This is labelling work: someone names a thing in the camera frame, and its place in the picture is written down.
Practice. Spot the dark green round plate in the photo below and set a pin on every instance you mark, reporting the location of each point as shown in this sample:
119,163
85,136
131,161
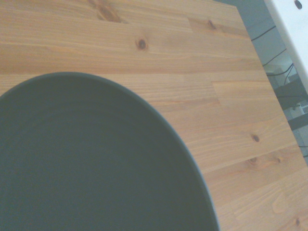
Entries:
84,156

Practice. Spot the black metal floor frame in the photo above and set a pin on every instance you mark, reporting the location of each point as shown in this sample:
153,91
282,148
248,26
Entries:
293,93

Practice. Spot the white panel with hole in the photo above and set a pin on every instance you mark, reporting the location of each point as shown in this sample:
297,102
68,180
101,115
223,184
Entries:
291,24

